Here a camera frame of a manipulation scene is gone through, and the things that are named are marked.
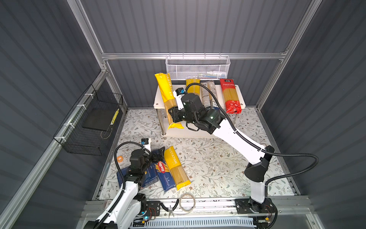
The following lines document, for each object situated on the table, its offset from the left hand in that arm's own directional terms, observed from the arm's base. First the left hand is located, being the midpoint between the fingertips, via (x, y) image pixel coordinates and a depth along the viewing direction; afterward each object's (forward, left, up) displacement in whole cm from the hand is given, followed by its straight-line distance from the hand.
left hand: (156, 147), depth 83 cm
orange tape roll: (0, +26, -12) cm, 28 cm away
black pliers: (-31, -8, -12) cm, 34 cm away
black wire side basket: (+3, +34, +16) cm, 38 cm away
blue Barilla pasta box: (-14, +4, -6) cm, 16 cm away
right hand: (+5, -10, +25) cm, 27 cm away
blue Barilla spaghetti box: (-13, -4, -9) cm, 17 cm away
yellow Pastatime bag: (-14, -13, -10) cm, 22 cm away
